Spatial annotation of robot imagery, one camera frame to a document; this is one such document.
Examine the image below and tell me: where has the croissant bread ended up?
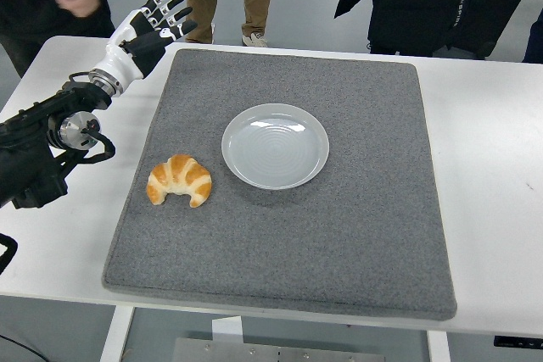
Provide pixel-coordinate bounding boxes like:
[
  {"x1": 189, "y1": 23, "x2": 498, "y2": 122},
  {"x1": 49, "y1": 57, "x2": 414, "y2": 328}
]
[{"x1": 146, "y1": 153, "x2": 213, "y2": 209}]

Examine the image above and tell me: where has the grey metal plate with screws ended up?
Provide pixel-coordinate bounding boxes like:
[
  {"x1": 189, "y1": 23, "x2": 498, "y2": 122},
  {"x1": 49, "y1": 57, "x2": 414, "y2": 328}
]
[{"x1": 172, "y1": 337, "x2": 374, "y2": 362}]

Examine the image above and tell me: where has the person in black coat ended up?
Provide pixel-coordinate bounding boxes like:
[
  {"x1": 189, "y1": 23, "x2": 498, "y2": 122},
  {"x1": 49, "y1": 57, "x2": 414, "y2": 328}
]
[{"x1": 333, "y1": 0, "x2": 540, "y2": 60}]

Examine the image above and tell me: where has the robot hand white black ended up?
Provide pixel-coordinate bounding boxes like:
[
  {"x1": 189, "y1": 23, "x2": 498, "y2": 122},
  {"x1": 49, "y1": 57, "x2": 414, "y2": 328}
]
[{"x1": 90, "y1": 0, "x2": 199, "y2": 86}]

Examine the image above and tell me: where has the grey felt mat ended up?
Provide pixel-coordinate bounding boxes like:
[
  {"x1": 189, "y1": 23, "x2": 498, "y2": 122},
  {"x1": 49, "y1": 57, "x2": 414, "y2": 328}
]
[{"x1": 100, "y1": 47, "x2": 458, "y2": 323}]

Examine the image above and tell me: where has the black floor cable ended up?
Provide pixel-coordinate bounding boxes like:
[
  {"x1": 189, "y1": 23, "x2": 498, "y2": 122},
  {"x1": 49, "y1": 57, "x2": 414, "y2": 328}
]
[{"x1": 0, "y1": 333, "x2": 43, "y2": 362}]

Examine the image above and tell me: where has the black cable loop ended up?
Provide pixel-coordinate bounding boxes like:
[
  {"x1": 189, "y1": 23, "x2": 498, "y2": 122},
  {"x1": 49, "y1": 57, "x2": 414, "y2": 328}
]
[{"x1": 0, "y1": 233, "x2": 19, "y2": 275}]

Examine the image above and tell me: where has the white table leg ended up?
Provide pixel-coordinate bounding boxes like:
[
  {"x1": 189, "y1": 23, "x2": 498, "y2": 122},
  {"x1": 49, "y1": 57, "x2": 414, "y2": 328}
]
[
  {"x1": 99, "y1": 305, "x2": 136, "y2": 362},
  {"x1": 426, "y1": 330, "x2": 451, "y2": 362}
]

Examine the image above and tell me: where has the person in black clothing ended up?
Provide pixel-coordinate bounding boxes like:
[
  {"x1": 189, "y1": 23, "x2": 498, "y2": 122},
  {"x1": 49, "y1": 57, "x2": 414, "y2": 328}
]
[{"x1": 0, "y1": 0, "x2": 116, "y2": 79}]

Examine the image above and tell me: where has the black table control panel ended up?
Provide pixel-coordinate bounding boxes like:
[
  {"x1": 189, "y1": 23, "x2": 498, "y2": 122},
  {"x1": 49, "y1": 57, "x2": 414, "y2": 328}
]
[{"x1": 493, "y1": 335, "x2": 543, "y2": 348}]

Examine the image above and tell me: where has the person in dark blue trousers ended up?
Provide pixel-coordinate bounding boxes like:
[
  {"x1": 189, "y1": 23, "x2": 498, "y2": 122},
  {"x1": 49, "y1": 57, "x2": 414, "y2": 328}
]
[{"x1": 522, "y1": 9, "x2": 543, "y2": 64}]

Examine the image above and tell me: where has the pale grey round plate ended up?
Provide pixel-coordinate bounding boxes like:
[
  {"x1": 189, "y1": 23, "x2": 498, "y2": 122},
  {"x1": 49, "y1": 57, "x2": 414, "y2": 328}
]
[{"x1": 221, "y1": 102, "x2": 331, "y2": 191}]

